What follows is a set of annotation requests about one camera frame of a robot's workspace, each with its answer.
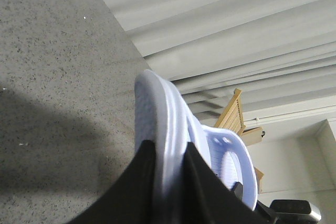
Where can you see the pale grey-green curtain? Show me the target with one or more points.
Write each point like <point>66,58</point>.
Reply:
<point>280,53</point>

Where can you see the light blue slipper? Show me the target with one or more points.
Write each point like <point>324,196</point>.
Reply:
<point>162,115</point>

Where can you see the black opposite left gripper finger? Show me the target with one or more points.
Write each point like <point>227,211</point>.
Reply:
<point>265,212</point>

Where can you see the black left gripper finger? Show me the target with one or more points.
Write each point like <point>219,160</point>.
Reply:
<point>206,199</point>
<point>129,199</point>

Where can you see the wooden slatted rack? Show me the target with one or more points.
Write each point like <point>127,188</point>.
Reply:
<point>232,119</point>

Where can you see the black silver opposite gripper body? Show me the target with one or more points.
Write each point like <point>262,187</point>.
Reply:
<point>296,211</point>

